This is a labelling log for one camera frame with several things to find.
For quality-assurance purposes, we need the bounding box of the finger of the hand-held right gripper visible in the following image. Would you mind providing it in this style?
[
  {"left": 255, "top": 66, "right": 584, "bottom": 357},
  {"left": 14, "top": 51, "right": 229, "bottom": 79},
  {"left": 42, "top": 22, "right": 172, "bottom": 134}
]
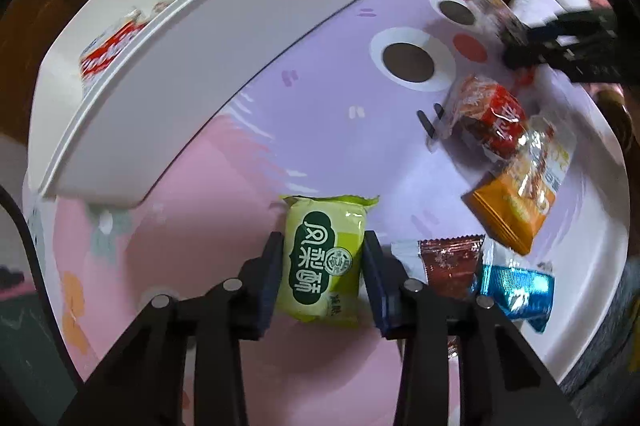
[
  {"left": 522, "top": 8, "right": 621, "bottom": 44},
  {"left": 502, "top": 33, "right": 640, "bottom": 82}
]

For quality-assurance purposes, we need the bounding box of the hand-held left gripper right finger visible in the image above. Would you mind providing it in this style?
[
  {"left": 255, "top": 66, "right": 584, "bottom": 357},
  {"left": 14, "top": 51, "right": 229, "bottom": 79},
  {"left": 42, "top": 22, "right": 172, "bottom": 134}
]
[{"left": 362, "top": 230, "right": 571, "bottom": 426}]

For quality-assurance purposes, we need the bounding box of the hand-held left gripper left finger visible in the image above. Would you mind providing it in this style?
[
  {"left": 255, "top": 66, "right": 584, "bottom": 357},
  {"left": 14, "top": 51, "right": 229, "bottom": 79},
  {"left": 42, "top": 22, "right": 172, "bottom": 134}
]
[{"left": 60, "top": 231, "right": 285, "bottom": 426}]

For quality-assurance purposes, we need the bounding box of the green pastry packet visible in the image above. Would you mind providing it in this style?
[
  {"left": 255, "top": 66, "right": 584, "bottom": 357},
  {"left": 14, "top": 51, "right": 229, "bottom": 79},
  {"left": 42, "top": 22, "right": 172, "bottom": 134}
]
[{"left": 280, "top": 194, "right": 381, "bottom": 328}]

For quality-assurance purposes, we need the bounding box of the white plastic bin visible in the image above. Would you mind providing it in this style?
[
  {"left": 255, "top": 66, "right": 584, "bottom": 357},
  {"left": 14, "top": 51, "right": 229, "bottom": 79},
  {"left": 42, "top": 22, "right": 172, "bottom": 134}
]
[{"left": 27, "top": 0, "right": 396, "bottom": 209}]

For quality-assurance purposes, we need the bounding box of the red white packet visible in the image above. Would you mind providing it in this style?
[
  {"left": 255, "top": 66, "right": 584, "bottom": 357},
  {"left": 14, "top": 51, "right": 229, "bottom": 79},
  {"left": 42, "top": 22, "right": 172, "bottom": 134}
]
[{"left": 79, "top": 8, "right": 149, "bottom": 88}]

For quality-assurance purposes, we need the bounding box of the brown foil packet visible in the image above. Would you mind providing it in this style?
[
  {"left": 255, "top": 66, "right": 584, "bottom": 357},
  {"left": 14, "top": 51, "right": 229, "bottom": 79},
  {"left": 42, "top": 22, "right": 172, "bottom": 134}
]
[{"left": 391, "top": 233, "right": 487, "bottom": 303}]

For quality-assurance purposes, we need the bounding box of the clear yellow label packet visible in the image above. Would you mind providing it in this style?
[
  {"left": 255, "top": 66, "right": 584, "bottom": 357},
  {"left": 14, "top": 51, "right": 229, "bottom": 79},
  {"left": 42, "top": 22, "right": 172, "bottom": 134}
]
[{"left": 510, "top": 115, "right": 575, "bottom": 213}]

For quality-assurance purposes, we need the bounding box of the red snack packet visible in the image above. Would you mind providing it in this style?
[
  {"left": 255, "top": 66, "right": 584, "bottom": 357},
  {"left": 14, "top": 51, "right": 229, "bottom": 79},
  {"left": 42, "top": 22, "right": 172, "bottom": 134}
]
[{"left": 444, "top": 75, "right": 530, "bottom": 163}]

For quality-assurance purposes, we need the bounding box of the blue foil packet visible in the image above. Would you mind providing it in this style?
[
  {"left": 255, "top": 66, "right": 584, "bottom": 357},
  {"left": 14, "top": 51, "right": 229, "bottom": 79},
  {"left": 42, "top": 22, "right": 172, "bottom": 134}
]
[{"left": 479, "top": 240, "right": 557, "bottom": 333}]

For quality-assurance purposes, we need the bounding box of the orange snack packet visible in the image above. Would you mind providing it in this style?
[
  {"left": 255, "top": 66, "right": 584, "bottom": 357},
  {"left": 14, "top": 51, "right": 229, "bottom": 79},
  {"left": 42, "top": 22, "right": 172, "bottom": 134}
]
[{"left": 462, "top": 166, "right": 557, "bottom": 257}]

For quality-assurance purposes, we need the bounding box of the grey fluffy cloth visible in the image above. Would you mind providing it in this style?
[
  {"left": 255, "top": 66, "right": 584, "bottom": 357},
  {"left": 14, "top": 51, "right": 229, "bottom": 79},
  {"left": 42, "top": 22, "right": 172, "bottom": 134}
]
[{"left": 570, "top": 251, "right": 640, "bottom": 412}]

